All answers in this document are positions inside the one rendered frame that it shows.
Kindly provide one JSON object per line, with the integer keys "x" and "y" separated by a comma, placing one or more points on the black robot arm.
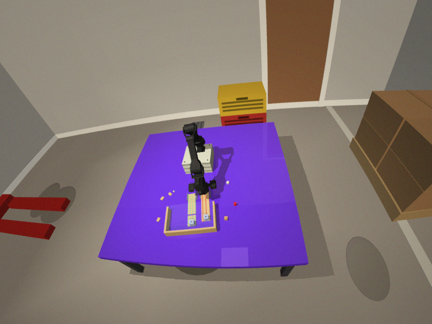
{"x": 193, "y": 141}

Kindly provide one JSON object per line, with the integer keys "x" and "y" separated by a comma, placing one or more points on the tan strip with red lines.
{"x": 205, "y": 197}

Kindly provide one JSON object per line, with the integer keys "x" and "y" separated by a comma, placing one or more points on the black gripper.
{"x": 212, "y": 185}

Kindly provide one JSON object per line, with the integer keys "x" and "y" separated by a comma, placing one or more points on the tan strip with teal dots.
{"x": 192, "y": 198}

